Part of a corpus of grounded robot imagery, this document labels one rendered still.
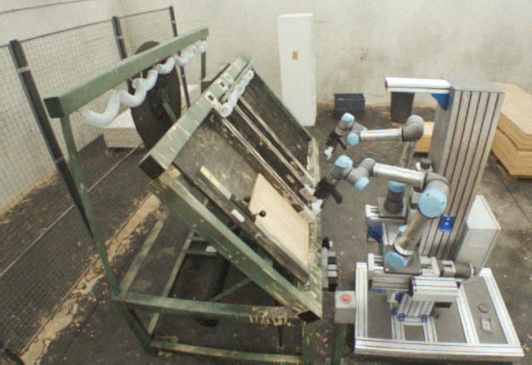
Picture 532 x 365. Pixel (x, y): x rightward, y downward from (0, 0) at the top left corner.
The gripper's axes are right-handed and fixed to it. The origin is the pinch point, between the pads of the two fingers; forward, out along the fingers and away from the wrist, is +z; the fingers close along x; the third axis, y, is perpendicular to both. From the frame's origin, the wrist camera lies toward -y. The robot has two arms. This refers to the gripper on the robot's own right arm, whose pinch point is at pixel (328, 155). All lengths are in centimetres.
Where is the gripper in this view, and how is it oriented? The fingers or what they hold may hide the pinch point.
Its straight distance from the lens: 235.6
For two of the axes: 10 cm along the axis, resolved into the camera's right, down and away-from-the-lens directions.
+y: -9.0, -4.4, -0.3
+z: -3.8, 7.4, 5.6
